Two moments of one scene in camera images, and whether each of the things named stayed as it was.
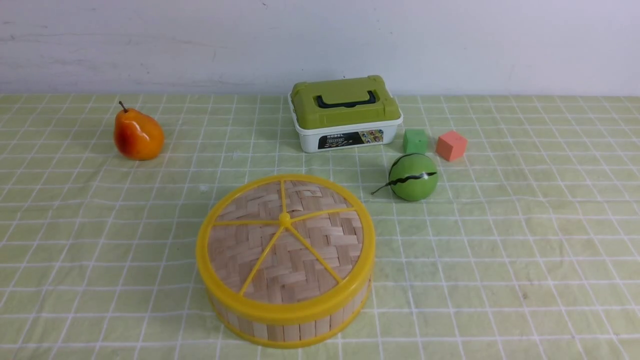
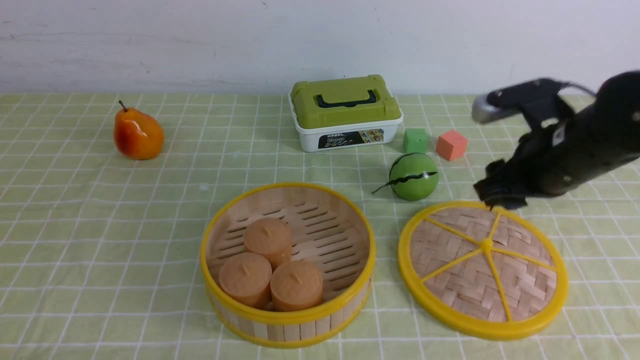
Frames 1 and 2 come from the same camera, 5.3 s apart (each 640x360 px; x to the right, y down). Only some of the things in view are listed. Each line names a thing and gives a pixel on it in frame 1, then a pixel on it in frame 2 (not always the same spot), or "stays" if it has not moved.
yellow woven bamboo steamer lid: [286, 247] → [496, 275]
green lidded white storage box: [336, 114] stays
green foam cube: [415, 140] stays
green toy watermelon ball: [412, 177] stays
